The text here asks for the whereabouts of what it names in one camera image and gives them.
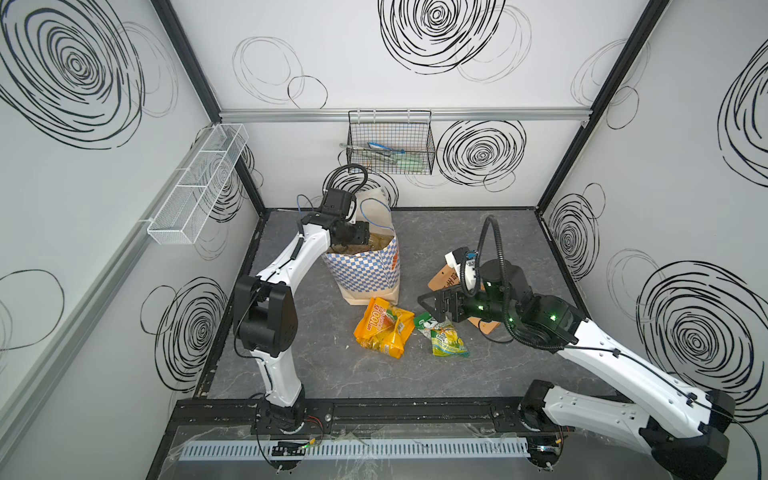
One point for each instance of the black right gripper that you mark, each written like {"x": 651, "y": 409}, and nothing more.
{"x": 447, "y": 302}

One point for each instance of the green Fox's candy bag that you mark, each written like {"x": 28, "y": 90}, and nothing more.
{"x": 443, "y": 337}

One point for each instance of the black corner frame post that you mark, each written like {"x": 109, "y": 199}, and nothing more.
{"x": 185, "y": 52}

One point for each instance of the white mesh shelf tray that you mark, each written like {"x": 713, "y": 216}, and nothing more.
{"x": 189, "y": 205}

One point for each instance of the black wire basket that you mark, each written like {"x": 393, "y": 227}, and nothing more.
{"x": 408, "y": 129}

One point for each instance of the blue checkered paper bag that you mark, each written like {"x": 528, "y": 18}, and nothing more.
{"x": 372, "y": 270}

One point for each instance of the green item in basket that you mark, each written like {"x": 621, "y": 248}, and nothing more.
{"x": 375, "y": 155}

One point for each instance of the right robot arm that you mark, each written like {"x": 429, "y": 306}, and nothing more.
{"x": 682, "y": 427}

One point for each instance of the right back corner post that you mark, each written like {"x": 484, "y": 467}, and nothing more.
{"x": 625, "y": 60}

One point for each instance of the grey slotted cable duct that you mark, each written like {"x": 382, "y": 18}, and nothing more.
{"x": 350, "y": 449}

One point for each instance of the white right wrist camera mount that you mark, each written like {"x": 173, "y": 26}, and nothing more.
{"x": 464, "y": 262}

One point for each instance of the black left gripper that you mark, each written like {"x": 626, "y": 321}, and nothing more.
{"x": 354, "y": 234}

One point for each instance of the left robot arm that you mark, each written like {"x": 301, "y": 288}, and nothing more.
{"x": 265, "y": 319}

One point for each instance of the black front rail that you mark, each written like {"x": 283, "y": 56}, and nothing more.
{"x": 499, "y": 414}

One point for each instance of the yellow gummy candy bag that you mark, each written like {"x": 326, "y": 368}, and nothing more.
{"x": 385, "y": 328}

